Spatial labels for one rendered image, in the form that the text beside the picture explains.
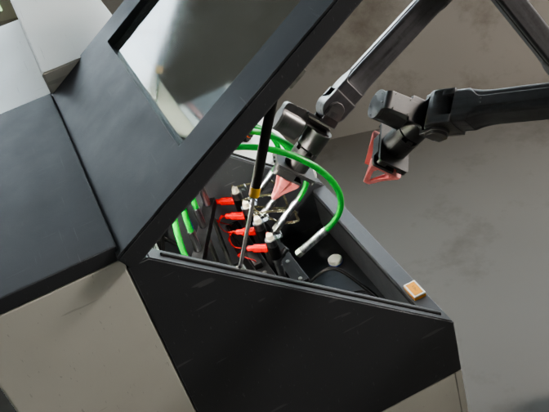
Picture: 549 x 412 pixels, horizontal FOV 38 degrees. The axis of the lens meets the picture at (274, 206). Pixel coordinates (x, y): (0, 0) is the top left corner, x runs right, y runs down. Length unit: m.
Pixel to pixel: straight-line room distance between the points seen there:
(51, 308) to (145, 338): 0.19
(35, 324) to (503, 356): 1.95
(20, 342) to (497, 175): 2.74
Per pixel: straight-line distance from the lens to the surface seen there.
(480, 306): 3.16
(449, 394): 1.95
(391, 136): 1.54
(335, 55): 4.01
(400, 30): 1.77
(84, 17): 2.18
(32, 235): 1.47
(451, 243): 3.44
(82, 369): 1.48
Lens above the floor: 2.25
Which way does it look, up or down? 35 degrees down
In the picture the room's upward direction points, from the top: 18 degrees counter-clockwise
